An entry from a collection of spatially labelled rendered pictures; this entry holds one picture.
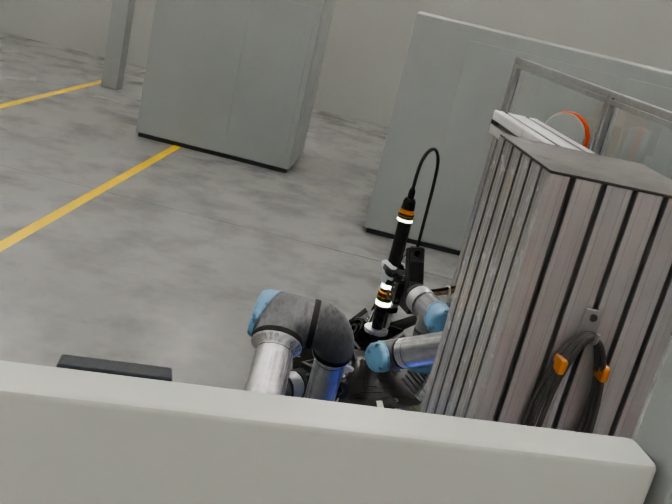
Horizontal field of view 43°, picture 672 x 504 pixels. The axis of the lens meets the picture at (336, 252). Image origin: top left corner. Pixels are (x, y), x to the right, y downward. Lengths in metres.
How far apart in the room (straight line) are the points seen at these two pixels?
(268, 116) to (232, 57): 0.74
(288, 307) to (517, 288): 0.82
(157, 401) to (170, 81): 9.38
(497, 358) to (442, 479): 0.79
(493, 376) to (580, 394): 0.14
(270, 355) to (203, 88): 7.91
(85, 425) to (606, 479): 0.27
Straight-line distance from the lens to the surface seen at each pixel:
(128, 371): 2.03
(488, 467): 0.46
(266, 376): 1.84
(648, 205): 1.22
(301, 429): 0.42
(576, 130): 2.84
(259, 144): 9.59
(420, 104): 7.78
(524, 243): 1.19
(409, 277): 2.24
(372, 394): 2.32
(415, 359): 2.01
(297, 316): 1.90
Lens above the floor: 2.20
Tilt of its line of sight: 18 degrees down
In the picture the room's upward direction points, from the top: 13 degrees clockwise
